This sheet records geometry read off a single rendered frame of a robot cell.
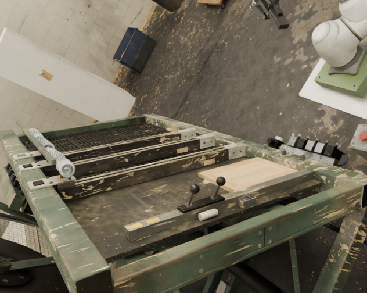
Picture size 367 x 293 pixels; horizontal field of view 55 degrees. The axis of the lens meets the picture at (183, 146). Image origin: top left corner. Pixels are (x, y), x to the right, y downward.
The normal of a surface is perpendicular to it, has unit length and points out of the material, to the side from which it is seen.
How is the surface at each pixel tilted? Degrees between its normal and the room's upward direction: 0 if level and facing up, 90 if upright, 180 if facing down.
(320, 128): 0
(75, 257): 58
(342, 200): 90
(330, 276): 0
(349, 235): 0
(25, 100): 90
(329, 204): 90
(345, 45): 84
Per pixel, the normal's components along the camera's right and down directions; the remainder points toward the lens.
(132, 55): 0.48, 0.29
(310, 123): -0.75, -0.36
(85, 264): -0.05, -0.96
